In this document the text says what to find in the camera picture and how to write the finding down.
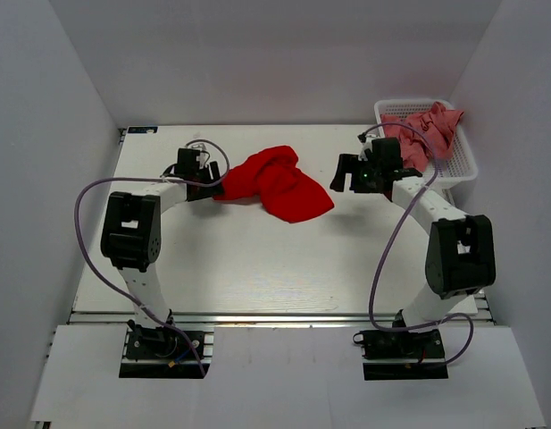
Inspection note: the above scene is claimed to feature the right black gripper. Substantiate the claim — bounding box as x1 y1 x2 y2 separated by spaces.
330 154 381 194

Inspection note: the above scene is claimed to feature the red t-shirt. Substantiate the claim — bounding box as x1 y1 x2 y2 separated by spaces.
213 145 334 223

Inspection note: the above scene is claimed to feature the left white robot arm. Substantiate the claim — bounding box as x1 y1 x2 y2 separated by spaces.
100 139 223 357

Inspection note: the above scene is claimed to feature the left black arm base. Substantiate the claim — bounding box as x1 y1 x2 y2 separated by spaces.
119 320 213 380

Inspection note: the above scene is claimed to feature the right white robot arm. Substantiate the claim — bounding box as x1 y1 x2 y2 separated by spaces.
330 138 497 357

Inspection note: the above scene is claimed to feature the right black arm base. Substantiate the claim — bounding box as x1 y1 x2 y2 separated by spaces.
352 325 448 382

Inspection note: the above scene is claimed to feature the blue label sticker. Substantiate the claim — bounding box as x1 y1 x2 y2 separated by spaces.
127 126 158 134

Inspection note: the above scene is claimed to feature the pink t-shirt in basket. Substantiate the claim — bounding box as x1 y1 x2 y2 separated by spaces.
380 102 464 172

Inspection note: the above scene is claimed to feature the white plastic basket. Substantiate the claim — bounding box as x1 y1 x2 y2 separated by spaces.
374 98 478 189

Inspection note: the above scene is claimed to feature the aluminium table rail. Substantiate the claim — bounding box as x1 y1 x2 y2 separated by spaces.
67 285 495 327

